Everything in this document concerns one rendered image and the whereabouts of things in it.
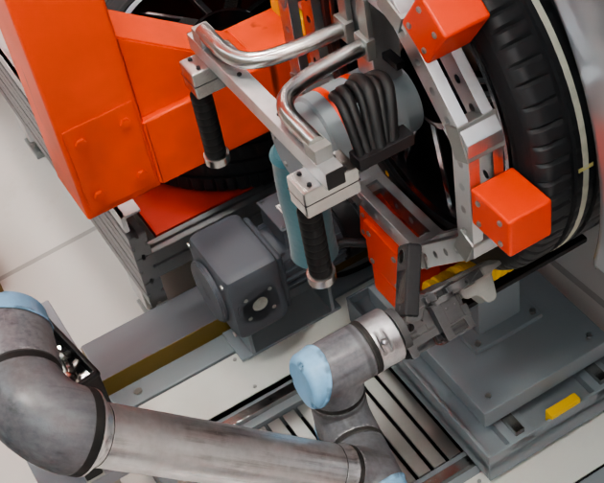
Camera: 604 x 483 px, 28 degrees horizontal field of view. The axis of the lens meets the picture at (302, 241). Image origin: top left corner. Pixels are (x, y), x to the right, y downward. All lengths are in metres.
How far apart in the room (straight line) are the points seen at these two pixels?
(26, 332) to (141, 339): 1.06
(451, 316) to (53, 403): 0.67
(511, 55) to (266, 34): 0.85
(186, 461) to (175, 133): 0.86
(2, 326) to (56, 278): 1.42
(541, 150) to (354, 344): 0.41
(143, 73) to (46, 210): 1.04
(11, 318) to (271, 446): 0.40
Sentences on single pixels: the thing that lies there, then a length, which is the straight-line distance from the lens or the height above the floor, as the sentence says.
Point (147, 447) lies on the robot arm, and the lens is 1.58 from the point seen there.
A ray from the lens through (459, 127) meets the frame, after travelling 1.65.
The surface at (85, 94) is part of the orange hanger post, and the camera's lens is 2.17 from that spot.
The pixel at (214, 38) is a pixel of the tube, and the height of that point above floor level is 1.01.
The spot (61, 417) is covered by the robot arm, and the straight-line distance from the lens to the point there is 1.52.
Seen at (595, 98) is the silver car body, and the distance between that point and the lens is 1.58.
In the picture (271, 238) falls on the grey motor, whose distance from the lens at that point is 2.40.
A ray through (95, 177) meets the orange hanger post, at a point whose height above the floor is 0.62.
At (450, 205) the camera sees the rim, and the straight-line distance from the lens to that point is 2.06.
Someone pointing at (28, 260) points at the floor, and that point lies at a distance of 3.08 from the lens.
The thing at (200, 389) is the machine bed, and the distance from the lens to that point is 2.57.
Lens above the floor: 2.06
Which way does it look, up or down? 45 degrees down
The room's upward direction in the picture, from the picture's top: 12 degrees counter-clockwise
